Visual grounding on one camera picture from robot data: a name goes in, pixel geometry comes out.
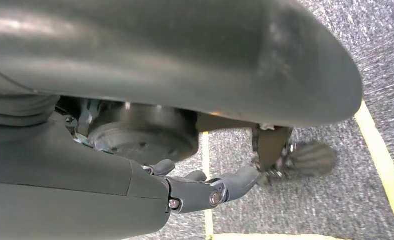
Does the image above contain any dark grey robot body shell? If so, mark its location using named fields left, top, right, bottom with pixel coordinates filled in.
left=0, top=0, right=364, bottom=129

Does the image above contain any yellow floor tape square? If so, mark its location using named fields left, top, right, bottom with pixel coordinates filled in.
left=201, top=100, right=394, bottom=240

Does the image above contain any round grey robot joint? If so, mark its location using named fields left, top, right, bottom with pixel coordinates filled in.
left=56, top=96, right=200, bottom=166

